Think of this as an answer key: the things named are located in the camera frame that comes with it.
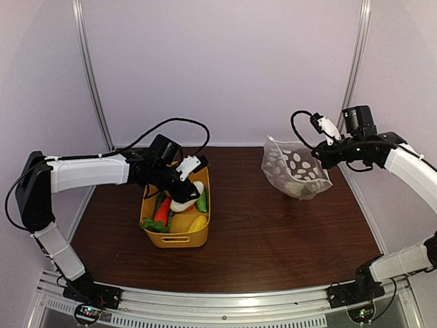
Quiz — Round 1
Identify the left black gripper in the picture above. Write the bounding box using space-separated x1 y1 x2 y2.
150 163 199 203

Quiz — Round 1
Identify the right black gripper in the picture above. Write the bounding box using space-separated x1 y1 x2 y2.
312 134 363 169

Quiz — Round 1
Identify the light green toy gourd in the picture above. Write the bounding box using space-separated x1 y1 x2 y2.
195 189 209 213

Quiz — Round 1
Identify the white toy radish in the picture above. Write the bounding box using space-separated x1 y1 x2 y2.
170 181 205 213

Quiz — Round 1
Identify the polka dot zip bag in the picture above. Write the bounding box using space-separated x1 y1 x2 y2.
262 135 333 197

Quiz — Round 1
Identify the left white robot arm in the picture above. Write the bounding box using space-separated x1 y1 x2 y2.
15 135 208 303

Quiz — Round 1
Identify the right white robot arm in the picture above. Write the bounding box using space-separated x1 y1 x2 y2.
309 105 436 302

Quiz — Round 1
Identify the dark green toy cucumber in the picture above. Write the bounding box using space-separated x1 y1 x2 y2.
154 193 173 225

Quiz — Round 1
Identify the orange toy carrot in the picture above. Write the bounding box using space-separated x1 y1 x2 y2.
154 197 171 226

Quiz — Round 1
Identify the yellow plastic basket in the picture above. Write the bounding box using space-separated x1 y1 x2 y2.
139 168 211 248

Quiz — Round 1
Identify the green toy lettuce leaf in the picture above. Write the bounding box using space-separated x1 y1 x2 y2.
139 217 170 234

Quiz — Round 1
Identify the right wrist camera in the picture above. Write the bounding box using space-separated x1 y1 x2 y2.
310 113 341 146

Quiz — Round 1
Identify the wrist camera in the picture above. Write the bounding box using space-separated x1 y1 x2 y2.
175 156 208 181
310 113 341 146

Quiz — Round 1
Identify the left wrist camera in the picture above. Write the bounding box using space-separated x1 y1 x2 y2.
175 156 208 181

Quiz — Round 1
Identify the right black cable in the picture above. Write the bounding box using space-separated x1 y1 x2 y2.
290 109 325 151

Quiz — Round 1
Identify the black cable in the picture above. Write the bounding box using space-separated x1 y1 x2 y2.
290 109 325 151
5 118 210 233

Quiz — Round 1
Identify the left black cable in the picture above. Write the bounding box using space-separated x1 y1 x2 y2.
5 118 210 233

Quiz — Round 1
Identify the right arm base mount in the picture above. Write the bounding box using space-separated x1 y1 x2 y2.
326 282 385 325

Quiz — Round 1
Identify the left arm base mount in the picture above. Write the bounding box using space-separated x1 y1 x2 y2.
63 282 122 326

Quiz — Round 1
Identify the right aluminium frame post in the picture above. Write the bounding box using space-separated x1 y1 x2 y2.
339 0 372 113

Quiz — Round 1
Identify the aluminium frame post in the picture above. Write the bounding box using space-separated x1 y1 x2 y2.
70 0 115 153
339 0 372 113

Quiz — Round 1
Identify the front aluminium rail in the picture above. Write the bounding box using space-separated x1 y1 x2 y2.
33 268 421 328

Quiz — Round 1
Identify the left aluminium frame post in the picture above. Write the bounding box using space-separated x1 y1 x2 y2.
70 0 115 153

